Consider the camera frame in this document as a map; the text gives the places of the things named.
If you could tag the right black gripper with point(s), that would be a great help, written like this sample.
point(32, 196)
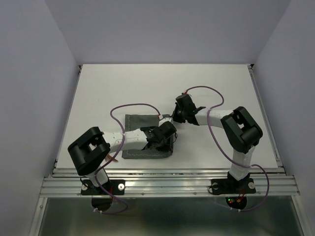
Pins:
point(174, 116)

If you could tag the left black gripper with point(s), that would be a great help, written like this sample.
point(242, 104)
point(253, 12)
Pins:
point(166, 148)

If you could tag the grey cloth napkin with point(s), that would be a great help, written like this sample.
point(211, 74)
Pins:
point(133, 122)

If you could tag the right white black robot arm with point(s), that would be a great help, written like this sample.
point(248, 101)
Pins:
point(243, 134)

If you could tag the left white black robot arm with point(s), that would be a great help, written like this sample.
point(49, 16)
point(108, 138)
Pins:
point(91, 148)

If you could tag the copper fork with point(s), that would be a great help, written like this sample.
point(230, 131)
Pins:
point(107, 158)

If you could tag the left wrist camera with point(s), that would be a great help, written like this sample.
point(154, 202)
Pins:
point(163, 119)

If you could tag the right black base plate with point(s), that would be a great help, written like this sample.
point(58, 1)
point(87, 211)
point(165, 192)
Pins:
point(231, 185)

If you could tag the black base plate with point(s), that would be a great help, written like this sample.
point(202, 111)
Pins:
point(231, 185)
point(113, 186)

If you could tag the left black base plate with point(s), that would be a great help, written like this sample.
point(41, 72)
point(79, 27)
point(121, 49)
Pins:
point(113, 186)

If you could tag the aluminium right side rail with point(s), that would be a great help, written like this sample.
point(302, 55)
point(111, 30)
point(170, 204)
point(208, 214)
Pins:
point(266, 122)

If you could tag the aluminium rail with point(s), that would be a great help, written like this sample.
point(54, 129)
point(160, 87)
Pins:
point(168, 183)
point(266, 122)

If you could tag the aluminium front rail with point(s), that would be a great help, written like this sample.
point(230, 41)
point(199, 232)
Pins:
point(168, 183)

